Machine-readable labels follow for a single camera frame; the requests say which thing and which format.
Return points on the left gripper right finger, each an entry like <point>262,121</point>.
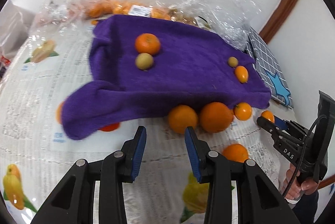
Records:
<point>197,153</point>

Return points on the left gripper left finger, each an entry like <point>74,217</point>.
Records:
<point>133,154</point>

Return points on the large orange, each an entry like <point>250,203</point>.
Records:
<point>236,152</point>
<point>215,117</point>

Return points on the yellow-green round fruit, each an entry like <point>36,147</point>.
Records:
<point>233,62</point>

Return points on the right hand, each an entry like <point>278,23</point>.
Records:
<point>296,190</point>

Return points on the small dark orange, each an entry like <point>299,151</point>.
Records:
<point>110,127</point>

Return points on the large orange under towel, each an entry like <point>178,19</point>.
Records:
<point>215,117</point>

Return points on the small orange left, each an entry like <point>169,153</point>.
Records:
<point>268,115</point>

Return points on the grey checked bag blue star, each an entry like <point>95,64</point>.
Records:
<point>268,69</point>

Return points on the purple towel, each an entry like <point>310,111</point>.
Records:
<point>191,69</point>

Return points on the oval orange kumquat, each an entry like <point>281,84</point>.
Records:
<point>241,74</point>

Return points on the small yellow-green fruit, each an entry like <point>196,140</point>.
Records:
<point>144,61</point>

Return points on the translucent bag with fruit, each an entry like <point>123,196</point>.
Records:
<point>56,17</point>

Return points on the clear plastic bag of oranges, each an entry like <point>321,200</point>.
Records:
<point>230,19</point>

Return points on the white plastic bag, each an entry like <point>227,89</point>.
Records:
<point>15,23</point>

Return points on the brown wooden door frame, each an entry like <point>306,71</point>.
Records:
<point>277,19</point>

